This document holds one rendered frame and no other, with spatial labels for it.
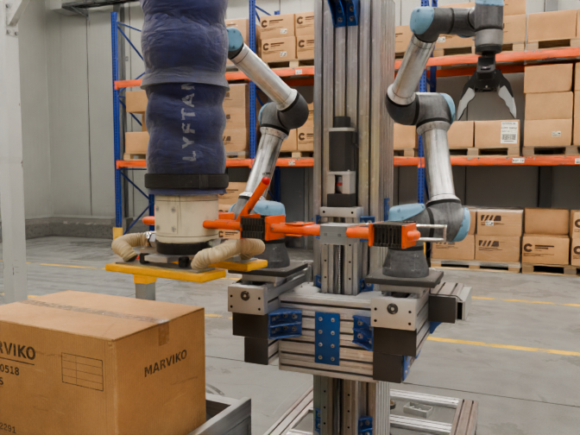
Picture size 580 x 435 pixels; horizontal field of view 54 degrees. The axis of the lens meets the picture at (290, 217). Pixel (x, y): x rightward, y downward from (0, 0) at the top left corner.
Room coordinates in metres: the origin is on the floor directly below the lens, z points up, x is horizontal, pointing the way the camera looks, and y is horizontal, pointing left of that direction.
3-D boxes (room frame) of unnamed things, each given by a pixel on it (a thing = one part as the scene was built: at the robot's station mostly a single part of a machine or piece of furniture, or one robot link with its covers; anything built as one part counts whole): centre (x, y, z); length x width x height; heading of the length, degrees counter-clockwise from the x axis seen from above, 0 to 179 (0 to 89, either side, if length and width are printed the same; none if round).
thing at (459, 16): (1.73, -0.52, 1.82); 0.11 x 0.11 x 0.08; 8
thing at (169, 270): (1.49, 0.33, 1.13); 0.34 x 0.10 x 0.05; 59
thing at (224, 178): (1.58, 0.28, 1.35); 0.23 x 0.23 x 0.04
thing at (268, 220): (1.44, 0.07, 1.24); 0.10 x 0.08 x 0.06; 149
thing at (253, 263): (1.66, 0.23, 1.13); 0.34 x 0.10 x 0.05; 59
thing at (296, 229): (1.57, 0.05, 1.24); 0.93 x 0.30 x 0.04; 59
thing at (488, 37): (1.63, -0.55, 1.74); 0.08 x 0.08 x 0.05
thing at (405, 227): (1.26, -0.23, 1.24); 0.08 x 0.07 x 0.05; 59
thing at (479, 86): (1.64, -0.56, 1.66); 0.09 x 0.08 x 0.12; 158
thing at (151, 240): (1.58, 0.28, 1.17); 0.34 x 0.25 x 0.06; 59
